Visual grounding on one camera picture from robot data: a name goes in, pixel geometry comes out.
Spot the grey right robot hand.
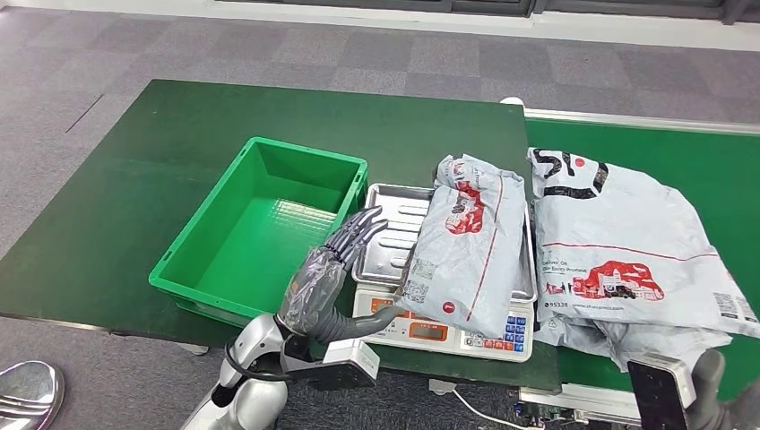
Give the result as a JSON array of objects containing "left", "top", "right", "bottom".
[{"left": 682, "top": 348, "right": 760, "bottom": 430}]

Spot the white power cable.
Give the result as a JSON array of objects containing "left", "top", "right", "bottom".
[{"left": 451, "top": 388, "right": 530, "bottom": 430}]

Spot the crumpled grey courier parcel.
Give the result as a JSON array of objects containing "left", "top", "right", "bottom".
[{"left": 532, "top": 313, "right": 734, "bottom": 374}]

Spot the shiny chrome object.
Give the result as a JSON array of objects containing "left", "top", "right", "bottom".
[{"left": 0, "top": 360, "right": 67, "bottom": 430}]

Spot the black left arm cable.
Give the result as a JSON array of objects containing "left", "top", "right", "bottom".
[{"left": 223, "top": 340, "right": 292, "bottom": 383}]

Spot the circuit board with wires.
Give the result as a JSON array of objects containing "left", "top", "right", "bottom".
[{"left": 513, "top": 400, "right": 586, "bottom": 430}]

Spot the large grey courier parcel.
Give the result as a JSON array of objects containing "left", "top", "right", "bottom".
[{"left": 527, "top": 147, "right": 760, "bottom": 340}]

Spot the green plastic crate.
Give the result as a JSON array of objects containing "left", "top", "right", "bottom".
[{"left": 148, "top": 136, "right": 369, "bottom": 328}]

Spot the small grey courier parcel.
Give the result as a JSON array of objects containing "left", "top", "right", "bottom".
[{"left": 394, "top": 154, "right": 530, "bottom": 340}]

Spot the white electronic scale steel tray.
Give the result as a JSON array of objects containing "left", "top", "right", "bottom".
[{"left": 351, "top": 182, "right": 539, "bottom": 363}]

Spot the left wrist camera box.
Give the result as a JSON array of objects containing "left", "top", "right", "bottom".
[{"left": 284, "top": 338, "right": 381, "bottom": 391}]

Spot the green conveyor belt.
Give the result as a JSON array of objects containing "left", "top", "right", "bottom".
[{"left": 525, "top": 118, "right": 760, "bottom": 405}]

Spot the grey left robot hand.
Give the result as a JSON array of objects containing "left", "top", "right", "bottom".
[{"left": 277, "top": 205, "right": 406, "bottom": 347}]

